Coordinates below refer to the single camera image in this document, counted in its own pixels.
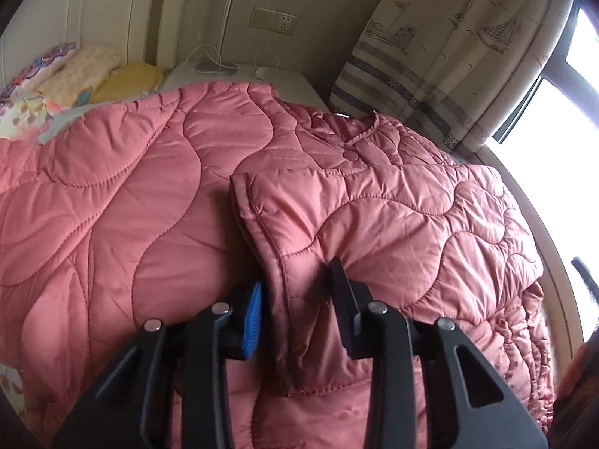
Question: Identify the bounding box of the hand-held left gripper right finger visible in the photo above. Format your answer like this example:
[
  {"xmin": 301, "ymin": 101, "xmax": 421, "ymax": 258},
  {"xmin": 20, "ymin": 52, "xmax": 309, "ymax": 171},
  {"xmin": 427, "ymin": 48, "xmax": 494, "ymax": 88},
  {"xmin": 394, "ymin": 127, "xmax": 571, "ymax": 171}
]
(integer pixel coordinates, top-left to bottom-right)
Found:
[{"xmin": 326, "ymin": 257, "xmax": 549, "ymax": 449}]

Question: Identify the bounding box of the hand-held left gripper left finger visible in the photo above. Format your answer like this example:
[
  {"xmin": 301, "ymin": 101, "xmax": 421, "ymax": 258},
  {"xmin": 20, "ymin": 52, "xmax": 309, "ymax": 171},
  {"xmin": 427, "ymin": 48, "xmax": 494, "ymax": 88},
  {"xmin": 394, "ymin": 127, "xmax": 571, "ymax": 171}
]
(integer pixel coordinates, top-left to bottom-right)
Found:
[{"xmin": 51, "ymin": 281, "xmax": 265, "ymax": 449}]

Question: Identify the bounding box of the pink quilted jacket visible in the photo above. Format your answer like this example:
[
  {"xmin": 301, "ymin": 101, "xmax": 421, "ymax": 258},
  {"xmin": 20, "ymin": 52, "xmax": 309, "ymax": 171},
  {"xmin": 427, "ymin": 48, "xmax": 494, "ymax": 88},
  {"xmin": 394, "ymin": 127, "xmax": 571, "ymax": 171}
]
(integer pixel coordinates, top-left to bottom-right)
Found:
[{"xmin": 0, "ymin": 82, "xmax": 559, "ymax": 449}]

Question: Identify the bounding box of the white nightstand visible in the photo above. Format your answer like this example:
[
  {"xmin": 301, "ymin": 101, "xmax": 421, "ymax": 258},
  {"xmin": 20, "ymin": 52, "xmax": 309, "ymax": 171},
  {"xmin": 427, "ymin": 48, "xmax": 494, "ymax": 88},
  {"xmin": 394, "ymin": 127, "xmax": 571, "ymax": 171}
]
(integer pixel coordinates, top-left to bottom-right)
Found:
[{"xmin": 159, "ymin": 60, "xmax": 334, "ymax": 114}]

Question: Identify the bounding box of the dark object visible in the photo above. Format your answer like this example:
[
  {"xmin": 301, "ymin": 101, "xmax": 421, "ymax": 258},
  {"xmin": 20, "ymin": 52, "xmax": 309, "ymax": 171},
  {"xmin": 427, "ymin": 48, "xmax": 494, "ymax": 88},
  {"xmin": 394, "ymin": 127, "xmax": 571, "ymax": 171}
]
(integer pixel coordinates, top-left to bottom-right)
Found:
[{"xmin": 571, "ymin": 256, "xmax": 599, "ymax": 302}]

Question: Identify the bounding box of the yellow pillow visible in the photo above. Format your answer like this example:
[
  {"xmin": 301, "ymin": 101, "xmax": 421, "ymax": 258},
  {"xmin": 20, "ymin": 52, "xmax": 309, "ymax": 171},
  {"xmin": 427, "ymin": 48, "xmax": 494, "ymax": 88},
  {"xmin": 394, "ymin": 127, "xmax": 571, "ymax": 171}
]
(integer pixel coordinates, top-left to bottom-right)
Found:
[{"xmin": 90, "ymin": 62, "xmax": 165, "ymax": 104}]

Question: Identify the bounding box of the sailboat print curtain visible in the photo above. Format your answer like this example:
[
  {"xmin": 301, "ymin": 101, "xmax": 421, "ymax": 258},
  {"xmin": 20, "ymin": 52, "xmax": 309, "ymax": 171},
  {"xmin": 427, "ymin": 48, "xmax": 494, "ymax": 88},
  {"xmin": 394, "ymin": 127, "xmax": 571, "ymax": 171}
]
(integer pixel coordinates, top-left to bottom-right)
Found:
[{"xmin": 329, "ymin": 0, "xmax": 577, "ymax": 156}]

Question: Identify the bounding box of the peach fluffy blanket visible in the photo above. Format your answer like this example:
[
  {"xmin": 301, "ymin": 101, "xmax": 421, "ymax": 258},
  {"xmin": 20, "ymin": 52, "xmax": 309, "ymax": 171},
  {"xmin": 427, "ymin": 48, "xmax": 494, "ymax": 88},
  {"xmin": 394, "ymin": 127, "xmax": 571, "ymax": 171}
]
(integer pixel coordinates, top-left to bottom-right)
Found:
[{"xmin": 36, "ymin": 45, "xmax": 123, "ymax": 109}]

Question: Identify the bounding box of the colourful patterned cloth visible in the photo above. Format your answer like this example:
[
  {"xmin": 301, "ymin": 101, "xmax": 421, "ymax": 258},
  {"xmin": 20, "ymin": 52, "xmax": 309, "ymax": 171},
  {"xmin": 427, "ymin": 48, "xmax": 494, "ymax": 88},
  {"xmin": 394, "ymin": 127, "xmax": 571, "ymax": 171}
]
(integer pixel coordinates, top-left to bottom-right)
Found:
[{"xmin": 0, "ymin": 41, "xmax": 78, "ymax": 109}]

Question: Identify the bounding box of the white headboard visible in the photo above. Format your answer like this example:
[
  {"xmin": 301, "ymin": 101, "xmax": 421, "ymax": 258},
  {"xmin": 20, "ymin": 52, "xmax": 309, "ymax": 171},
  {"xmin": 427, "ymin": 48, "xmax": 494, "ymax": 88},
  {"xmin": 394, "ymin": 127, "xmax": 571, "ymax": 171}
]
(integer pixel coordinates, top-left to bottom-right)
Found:
[{"xmin": 0, "ymin": 0, "xmax": 188, "ymax": 92}]

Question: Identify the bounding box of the beige wooden bed frame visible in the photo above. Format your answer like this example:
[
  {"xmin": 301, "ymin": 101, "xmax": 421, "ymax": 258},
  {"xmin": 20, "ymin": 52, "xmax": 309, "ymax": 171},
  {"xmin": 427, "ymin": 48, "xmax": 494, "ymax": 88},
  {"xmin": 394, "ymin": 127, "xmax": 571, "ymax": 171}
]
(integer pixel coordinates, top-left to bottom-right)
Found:
[{"xmin": 484, "ymin": 144, "xmax": 588, "ymax": 349}]

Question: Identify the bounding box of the white charger cable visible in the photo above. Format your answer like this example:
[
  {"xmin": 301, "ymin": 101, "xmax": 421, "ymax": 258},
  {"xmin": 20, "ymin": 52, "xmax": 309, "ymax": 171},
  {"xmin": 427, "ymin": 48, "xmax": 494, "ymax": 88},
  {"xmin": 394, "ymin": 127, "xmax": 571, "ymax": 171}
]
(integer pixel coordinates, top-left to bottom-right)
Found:
[{"xmin": 186, "ymin": 44, "xmax": 282, "ymax": 76}]

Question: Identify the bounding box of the dark window frame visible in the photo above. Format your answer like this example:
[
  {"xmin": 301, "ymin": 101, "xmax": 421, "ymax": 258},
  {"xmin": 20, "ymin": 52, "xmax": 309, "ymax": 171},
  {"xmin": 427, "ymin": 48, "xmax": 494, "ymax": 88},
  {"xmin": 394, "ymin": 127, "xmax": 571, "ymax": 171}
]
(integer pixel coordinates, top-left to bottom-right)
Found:
[{"xmin": 493, "ymin": 0, "xmax": 599, "ymax": 146}]

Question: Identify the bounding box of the beige wall socket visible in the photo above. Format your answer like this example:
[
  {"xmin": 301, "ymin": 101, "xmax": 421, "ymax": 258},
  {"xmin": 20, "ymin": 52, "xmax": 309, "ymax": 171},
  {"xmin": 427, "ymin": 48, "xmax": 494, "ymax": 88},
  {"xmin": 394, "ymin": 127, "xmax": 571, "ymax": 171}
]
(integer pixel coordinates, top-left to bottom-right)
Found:
[{"xmin": 249, "ymin": 6, "xmax": 298, "ymax": 36}]

